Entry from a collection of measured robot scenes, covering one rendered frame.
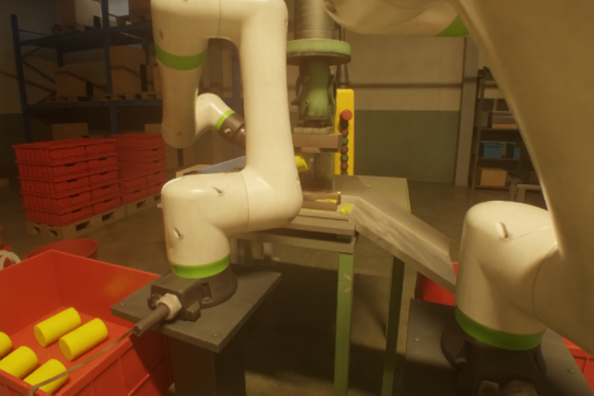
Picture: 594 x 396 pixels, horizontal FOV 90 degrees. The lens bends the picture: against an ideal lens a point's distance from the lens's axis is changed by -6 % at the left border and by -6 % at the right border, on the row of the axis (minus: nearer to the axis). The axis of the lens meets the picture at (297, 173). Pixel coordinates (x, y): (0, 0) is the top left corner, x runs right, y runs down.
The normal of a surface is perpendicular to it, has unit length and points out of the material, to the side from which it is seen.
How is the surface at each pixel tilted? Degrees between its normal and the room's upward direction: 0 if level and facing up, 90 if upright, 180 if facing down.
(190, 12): 111
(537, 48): 127
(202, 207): 89
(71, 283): 90
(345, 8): 138
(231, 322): 0
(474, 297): 90
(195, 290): 81
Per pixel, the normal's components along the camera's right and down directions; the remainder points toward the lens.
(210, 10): 0.47, 0.44
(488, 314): -0.74, 0.13
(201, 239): 0.36, 0.18
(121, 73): -0.29, 0.19
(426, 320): 0.00, -0.98
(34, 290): 0.95, 0.06
